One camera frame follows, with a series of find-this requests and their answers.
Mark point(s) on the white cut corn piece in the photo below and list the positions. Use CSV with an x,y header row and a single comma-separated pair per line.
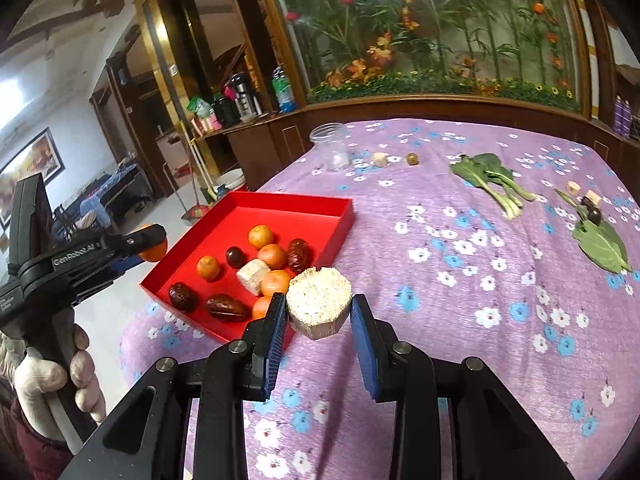
x,y
252,276

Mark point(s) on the purple bottle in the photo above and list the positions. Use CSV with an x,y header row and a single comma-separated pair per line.
x,y
628,116
618,115

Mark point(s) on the red tray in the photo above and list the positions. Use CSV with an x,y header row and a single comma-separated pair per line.
x,y
280,215

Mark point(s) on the beige cut piece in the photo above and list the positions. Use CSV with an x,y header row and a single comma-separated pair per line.
x,y
593,197
573,188

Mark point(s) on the large green leaf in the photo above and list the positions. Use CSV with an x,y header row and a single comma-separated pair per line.
x,y
602,250

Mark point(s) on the dark thermos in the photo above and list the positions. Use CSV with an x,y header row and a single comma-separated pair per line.
x,y
242,92

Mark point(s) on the framed wall painting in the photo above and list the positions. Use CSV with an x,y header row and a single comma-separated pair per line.
x,y
30,160

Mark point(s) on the person's left hand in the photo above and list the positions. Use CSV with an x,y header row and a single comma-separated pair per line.
x,y
40,385

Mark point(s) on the glass tank with artificial flowers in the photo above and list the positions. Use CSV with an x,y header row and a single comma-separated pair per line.
x,y
425,35

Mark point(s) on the small orange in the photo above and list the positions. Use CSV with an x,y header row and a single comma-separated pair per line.
x,y
261,236

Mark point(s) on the bed with blue blanket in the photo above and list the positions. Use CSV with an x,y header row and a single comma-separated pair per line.
x,y
110,190

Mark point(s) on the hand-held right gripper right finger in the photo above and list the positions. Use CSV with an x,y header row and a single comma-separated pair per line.
x,y
365,350

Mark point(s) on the gold framed display cabinet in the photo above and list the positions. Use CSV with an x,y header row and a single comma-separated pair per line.
x,y
160,35

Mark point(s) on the clear plastic jar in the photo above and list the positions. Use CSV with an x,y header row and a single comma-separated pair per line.
x,y
330,152

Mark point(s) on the red date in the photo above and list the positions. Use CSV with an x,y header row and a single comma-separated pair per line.
x,y
227,307
298,255
180,296
585,202

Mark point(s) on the white bucket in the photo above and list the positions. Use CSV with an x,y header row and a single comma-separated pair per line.
x,y
230,180

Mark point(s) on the small green fruit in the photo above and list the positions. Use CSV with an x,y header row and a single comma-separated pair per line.
x,y
411,159

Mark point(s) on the green water bottle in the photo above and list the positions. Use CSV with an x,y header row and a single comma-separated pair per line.
x,y
282,90

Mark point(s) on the dark plum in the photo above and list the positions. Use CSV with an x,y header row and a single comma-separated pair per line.
x,y
234,256
595,216

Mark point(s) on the broom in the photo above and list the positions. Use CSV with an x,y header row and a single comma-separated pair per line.
x,y
196,212

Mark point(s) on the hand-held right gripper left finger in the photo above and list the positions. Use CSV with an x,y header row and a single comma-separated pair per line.
x,y
275,345

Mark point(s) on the purple floral tablecloth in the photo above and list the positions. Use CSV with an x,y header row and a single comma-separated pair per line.
x,y
450,310

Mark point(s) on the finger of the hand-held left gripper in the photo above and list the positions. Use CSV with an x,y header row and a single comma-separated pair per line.
x,y
132,240
122,264

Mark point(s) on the black jar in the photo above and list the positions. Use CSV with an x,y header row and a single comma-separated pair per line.
x,y
225,110

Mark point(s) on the bok choy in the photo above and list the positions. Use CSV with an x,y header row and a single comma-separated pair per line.
x,y
505,205
522,192
514,199

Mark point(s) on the small cork piece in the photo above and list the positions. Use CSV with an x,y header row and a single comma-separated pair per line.
x,y
380,159

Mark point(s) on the green packet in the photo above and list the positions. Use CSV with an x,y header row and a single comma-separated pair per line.
x,y
200,107

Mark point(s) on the round rice cake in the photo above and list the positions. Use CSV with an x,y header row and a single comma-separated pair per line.
x,y
320,300

